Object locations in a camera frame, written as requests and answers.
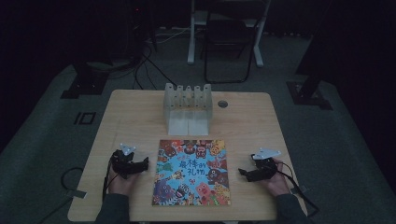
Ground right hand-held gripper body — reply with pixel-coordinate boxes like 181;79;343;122
250;147;282;182

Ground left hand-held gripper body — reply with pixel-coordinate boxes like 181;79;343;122
110;143;140;180

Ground colourful picture book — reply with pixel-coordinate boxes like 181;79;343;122
151;139;232;207

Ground translucent plastic book rack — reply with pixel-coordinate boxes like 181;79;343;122
163;82;214;136

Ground person's right hand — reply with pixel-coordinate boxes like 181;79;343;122
261;158;292;198

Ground person's left hand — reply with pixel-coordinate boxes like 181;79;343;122
106;170;140;197

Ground grey tape strip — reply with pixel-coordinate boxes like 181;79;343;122
65;189;88;200

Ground black stand base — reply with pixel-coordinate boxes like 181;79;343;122
60;60;110;100
286;74;333;111

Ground black folding chair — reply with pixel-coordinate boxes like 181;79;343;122
204;3;255;85

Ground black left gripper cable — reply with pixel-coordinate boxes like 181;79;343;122
102;155;120;202

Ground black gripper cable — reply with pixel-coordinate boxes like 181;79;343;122
102;155;120;202
278;160;320;218

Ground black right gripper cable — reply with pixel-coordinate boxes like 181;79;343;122
278;160;320;218

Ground black looped floor cable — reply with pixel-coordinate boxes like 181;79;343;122
36;166;85;224

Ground black floor cables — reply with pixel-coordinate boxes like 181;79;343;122
106;24;195;91

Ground white desk frame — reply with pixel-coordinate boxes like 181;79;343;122
187;0;272;68

